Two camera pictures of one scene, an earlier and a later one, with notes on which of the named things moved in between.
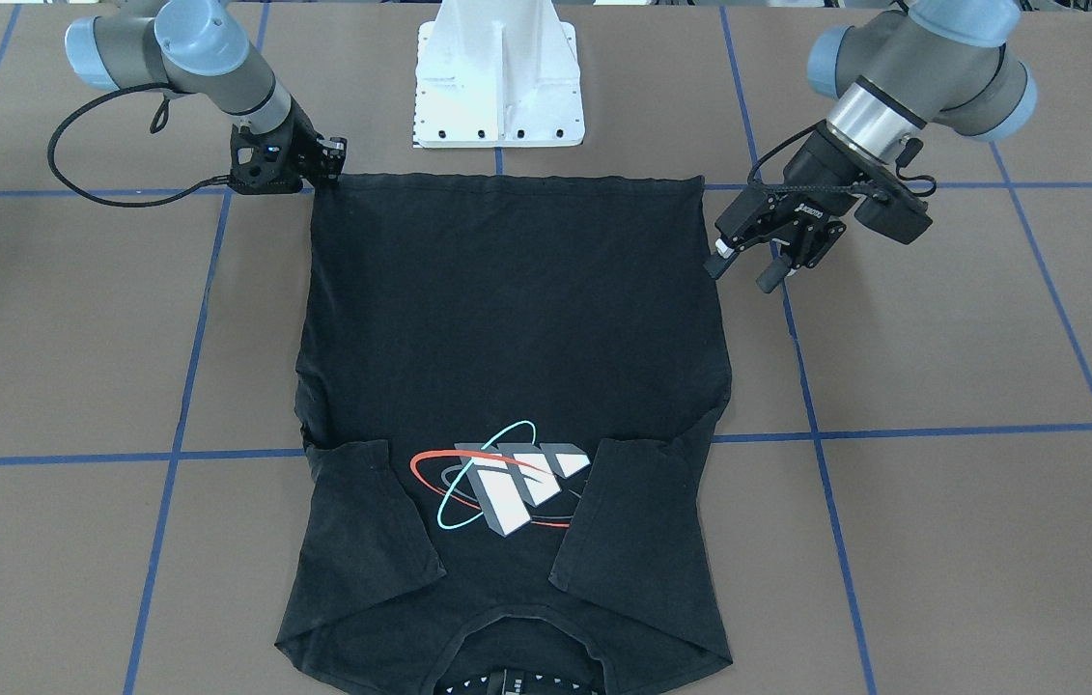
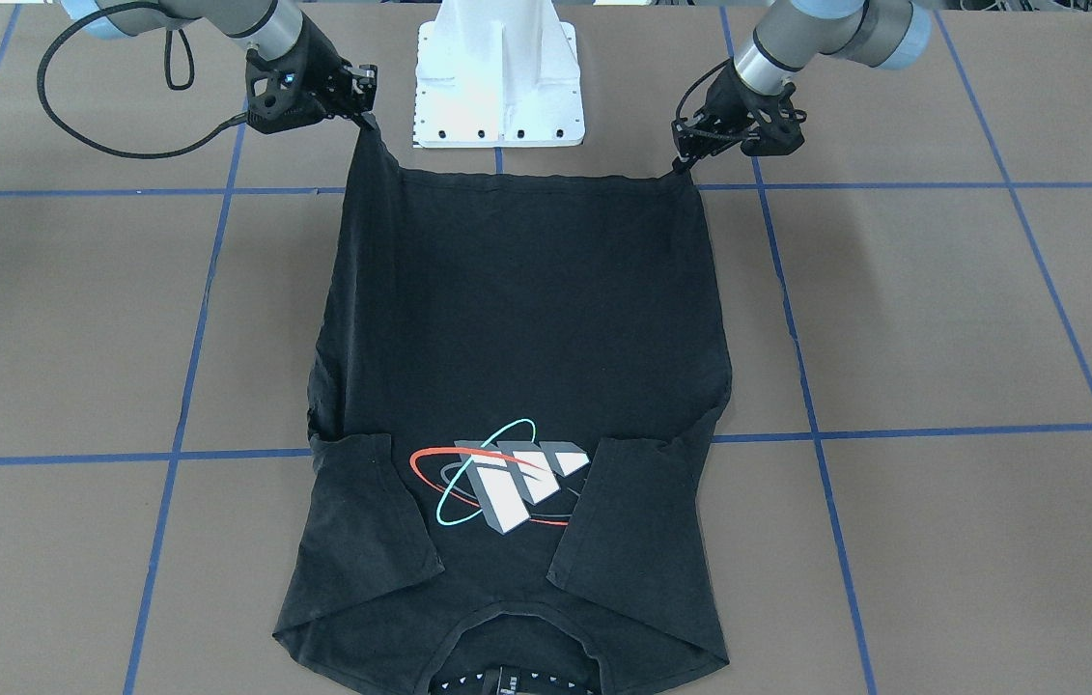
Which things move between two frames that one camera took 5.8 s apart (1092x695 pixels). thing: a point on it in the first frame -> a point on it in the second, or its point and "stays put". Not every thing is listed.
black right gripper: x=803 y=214 -> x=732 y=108
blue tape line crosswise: x=291 y=455 stays put
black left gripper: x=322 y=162 -> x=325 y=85
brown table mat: x=945 y=450 stays put
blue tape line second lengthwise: x=186 y=403 stays put
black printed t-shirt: x=504 y=384 stays put
